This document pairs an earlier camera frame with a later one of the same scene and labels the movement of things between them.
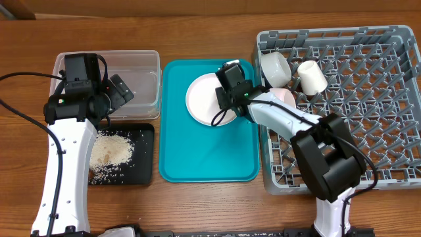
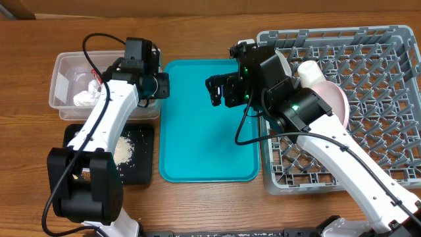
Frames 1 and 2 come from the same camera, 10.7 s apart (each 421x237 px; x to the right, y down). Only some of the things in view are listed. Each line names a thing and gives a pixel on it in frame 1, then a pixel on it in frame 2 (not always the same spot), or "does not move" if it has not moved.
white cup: [312, 79] does not move
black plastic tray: [139, 170] does not move
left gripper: [118, 98] -> [164, 87]
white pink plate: [201, 102] -> [336, 97]
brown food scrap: [91, 174] does not move
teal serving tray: [192, 151] does not move
